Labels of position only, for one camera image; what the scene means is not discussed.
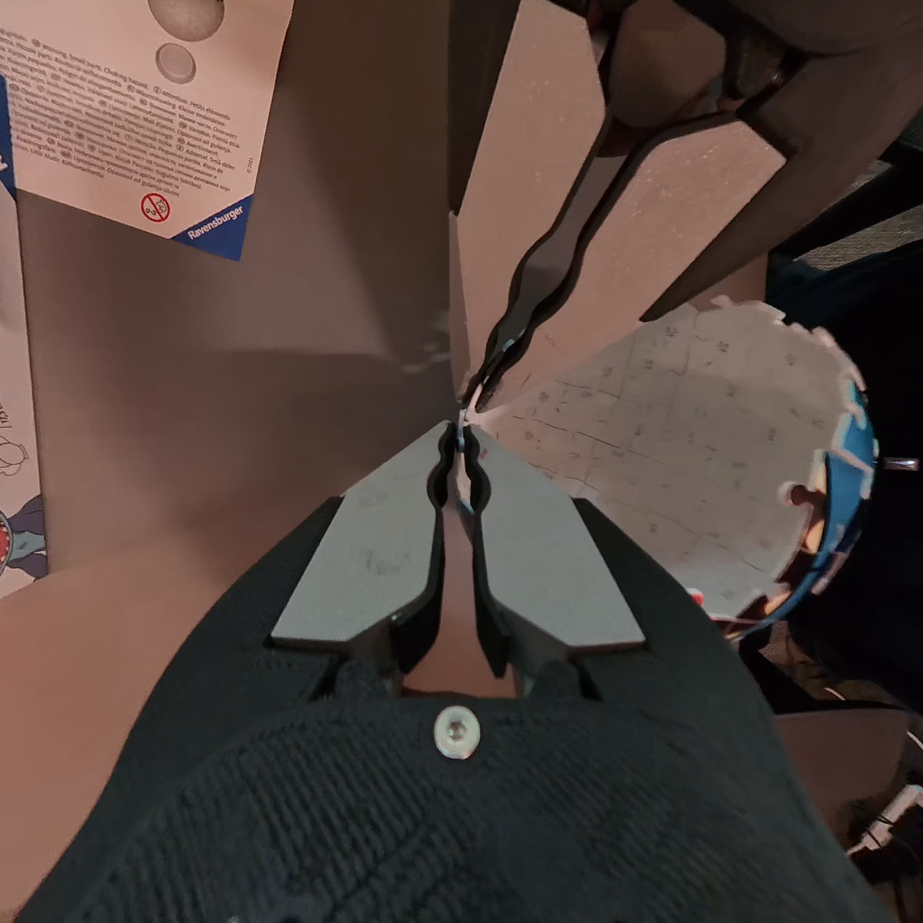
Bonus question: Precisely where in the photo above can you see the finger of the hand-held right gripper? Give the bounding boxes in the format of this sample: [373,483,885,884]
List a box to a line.
[449,0,614,392]
[476,119,789,413]

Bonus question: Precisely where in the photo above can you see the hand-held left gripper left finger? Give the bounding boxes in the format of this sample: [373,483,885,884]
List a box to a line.
[268,420,454,695]

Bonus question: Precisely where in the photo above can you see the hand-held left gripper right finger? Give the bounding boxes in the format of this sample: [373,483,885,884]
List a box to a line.
[461,425,648,697]

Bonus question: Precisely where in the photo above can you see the blue cartoon puzzle ball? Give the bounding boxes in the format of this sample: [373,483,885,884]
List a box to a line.
[461,296,881,640]

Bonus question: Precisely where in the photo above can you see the curved white puzzle piece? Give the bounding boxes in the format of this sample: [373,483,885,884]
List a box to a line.
[456,342,514,434]

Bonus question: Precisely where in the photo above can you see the colourful cartoon puzzle box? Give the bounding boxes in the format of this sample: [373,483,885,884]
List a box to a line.
[0,72,49,601]

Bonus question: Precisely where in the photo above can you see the white instruction sheet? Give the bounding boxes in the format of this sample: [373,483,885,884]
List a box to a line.
[0,0,295,262]

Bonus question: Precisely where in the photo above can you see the white charging cable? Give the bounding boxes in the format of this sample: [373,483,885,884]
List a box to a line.
[846,782,923,857]

